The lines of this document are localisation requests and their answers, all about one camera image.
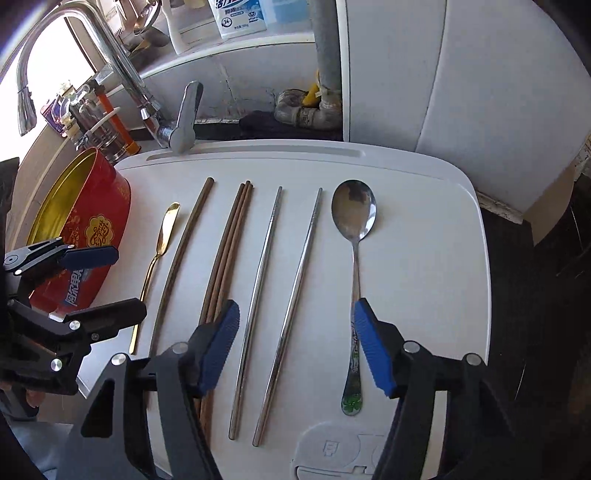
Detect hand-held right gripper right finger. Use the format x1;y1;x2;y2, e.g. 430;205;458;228
353;298;532;480

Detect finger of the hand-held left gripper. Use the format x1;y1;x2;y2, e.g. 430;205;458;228
9;298;148;394
2;237;120;278

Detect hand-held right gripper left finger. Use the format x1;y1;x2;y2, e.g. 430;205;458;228
48;299;241;480

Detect round gold tin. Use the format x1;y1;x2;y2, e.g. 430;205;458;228
25;147;133;319

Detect wooden chopstick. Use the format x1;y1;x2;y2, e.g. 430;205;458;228
198;183;246;326
148;177;216;361
203;184;255;446
199;181;251;446

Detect steel chopstick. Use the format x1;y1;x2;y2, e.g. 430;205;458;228
228;186;283;440
252;187;324;448

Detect steel spoon clover handle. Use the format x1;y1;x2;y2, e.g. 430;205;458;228
331;179;378;416

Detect white plastic board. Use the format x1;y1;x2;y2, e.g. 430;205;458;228
76;138;491;480

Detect orange pipe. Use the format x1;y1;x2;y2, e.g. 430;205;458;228
99;90;141;155

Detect steel canister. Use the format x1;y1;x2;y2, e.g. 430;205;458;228
69;92;128;162

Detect purple packet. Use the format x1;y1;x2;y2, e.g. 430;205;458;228
41;95;77;137

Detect chrome faucet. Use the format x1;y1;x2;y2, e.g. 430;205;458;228
16;0;204;155

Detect grey pipe fitting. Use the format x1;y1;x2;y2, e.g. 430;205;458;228
274;88;342;130

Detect white detergent bottle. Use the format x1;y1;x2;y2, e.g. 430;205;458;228
208;0;268;40

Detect grey pipe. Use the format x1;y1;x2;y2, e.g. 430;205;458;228
308;0;343;130

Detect white hose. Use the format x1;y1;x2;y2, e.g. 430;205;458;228
76;106;122;139

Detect white plastic handle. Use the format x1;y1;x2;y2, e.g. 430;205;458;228
161;0;191;55

